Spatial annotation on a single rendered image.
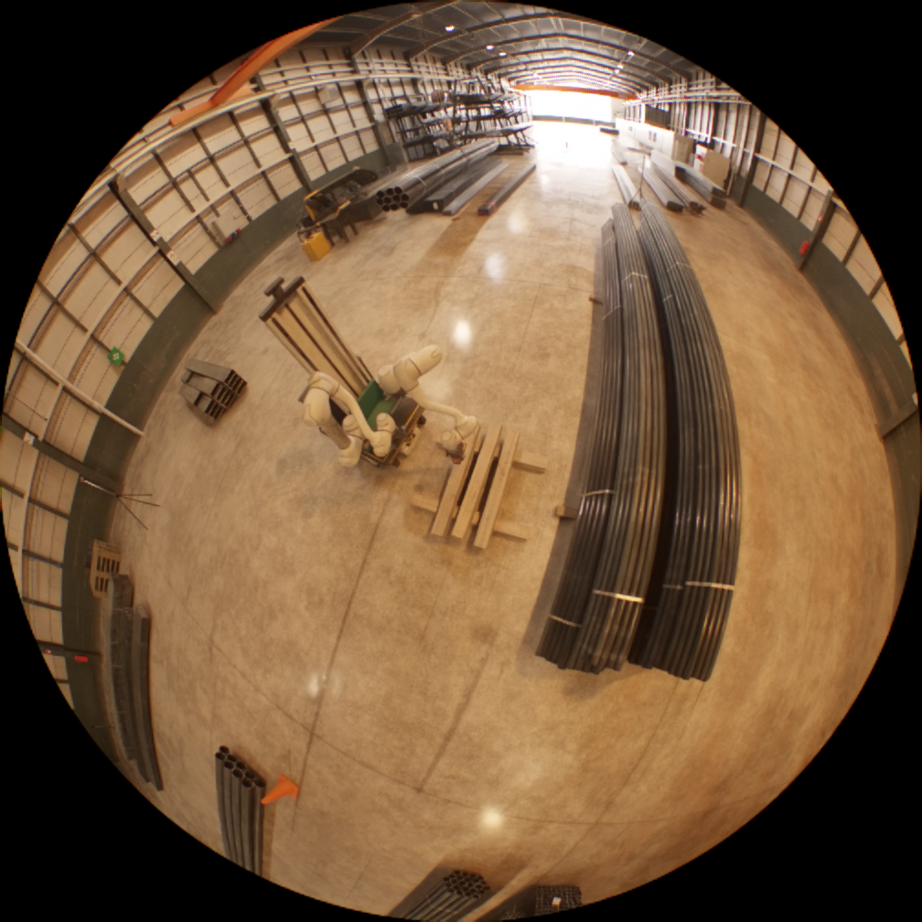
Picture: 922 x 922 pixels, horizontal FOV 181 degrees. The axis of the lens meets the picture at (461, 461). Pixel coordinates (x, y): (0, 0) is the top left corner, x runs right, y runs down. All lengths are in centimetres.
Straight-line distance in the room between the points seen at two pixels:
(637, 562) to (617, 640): 44
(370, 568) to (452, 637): 92
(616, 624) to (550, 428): 178
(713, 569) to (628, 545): 51
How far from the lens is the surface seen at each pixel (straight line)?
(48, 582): 1167
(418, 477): 266
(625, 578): 169
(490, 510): 224
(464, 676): 256
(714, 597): 173
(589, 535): 203
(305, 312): 197
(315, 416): 163
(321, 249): 785
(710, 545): 175
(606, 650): 171
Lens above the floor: 238
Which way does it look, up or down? 66 degrees down
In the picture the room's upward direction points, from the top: 25 degrees counter-clockwise
